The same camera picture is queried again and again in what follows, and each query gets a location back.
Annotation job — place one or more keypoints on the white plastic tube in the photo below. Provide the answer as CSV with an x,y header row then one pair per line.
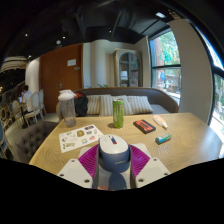
x,y
160,121

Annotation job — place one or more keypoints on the small green and blue pack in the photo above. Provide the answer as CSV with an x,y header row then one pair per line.
x,y
163,139

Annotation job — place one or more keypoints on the person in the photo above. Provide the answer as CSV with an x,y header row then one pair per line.
x,y
25,97

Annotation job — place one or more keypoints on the striped cushion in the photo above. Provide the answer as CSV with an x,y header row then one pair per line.
x,y
93,105
140,105
106,106

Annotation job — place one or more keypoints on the white and blue computer mouse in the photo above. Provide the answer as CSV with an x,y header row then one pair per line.
x,y
114,151

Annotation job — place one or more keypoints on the brown wooden door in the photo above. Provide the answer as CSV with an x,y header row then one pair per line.
x,y
58,80

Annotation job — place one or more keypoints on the grey tufted armchair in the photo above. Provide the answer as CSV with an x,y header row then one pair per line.
x,y
31,140

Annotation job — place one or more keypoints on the green drink can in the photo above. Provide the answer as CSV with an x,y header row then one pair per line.
x,y
118,113

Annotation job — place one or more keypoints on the group of white chairs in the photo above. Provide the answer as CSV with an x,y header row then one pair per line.
x,y
35,106

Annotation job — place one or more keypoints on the black and red backpack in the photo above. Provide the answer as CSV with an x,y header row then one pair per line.
x,y
81,105

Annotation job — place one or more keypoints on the white door sign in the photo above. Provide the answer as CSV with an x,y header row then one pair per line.
x,y
71,62

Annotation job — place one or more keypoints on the brown curved sofa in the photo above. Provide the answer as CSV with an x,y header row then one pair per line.
x,y
160,96

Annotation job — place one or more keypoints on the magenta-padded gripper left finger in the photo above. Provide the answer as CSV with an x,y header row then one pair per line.
x,y
87,165

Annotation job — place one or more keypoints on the ceiling light panel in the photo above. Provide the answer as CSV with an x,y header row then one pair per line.
x,y
160,15

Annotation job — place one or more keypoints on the arched glass-door cabinet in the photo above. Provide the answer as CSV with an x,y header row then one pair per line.
x,y
128,68

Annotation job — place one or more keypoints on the white sticker sheet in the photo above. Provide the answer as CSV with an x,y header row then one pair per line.
x,y
78,138

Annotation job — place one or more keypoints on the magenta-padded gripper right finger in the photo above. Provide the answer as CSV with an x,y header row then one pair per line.
x,y
141,165

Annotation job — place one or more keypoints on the clear plastic shaker bottle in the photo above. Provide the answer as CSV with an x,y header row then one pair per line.
x,y
67,110

